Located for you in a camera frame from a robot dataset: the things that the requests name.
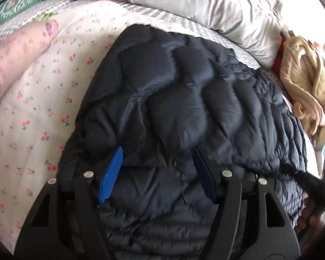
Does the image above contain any person's right hand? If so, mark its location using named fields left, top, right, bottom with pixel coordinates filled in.
left=294, top=195, right=324, bottom=232

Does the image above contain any cherry print blanket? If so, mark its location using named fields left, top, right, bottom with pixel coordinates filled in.
left=0, top=5, right=141, bottom=250

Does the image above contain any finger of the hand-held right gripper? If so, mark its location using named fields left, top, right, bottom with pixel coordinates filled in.
left=283, top=164, right=325, bottom=195

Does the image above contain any red cloth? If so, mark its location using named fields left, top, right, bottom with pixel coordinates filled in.
left=272, top=36, right=287, bottom=71

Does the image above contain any white pillow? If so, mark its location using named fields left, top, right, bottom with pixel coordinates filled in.
left=130, top=0, right=283, bottom=68

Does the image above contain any beige fleece robe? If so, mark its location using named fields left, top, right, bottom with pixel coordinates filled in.
left=279, top=30, right=325, bottom=136

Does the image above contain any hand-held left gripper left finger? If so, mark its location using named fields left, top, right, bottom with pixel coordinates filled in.
left=15, top=146, right=124, bottom=260

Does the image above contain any pink floral quilt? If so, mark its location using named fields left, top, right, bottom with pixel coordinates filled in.
left=0, top=19, right=59, bottom=106

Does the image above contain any green patterned cushion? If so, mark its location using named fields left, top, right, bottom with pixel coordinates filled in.
left=0, top=0, right=42, bottom=23

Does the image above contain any dark navy puffer jacket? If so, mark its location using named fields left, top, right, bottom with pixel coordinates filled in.
left=58, top=24, right=308, bottom=260

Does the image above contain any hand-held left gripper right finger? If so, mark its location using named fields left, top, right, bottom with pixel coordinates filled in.
left=193, top=147, right=301, bottom=260

